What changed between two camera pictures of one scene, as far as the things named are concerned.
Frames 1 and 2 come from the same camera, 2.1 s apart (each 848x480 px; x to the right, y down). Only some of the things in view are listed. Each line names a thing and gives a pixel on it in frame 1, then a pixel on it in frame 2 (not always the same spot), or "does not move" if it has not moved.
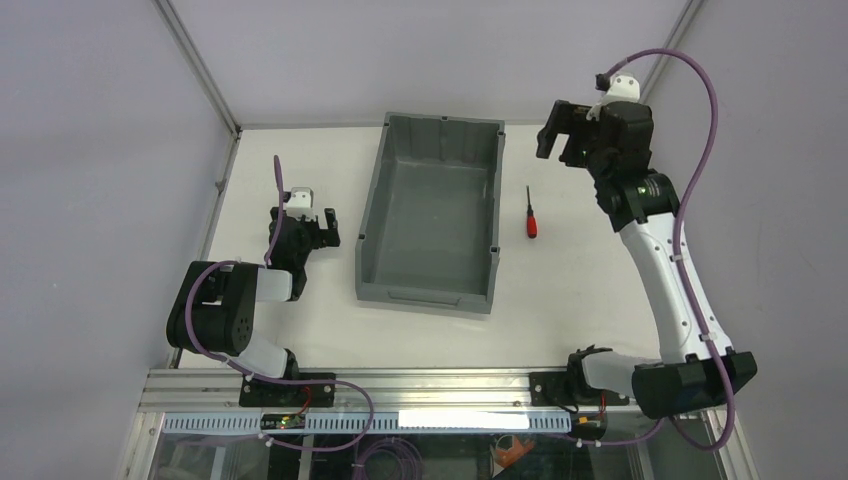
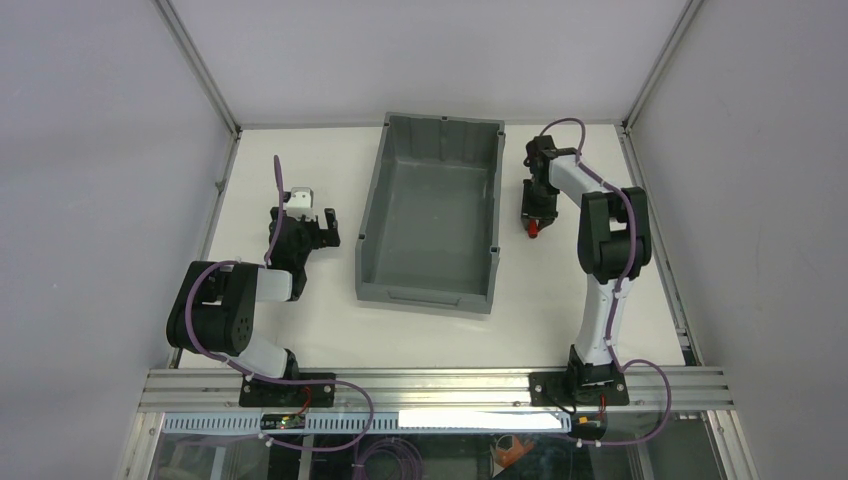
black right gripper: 577,134 to 538,213
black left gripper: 309,227 does not move
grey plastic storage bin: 431,235 does not move
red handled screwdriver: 531,220 does not move
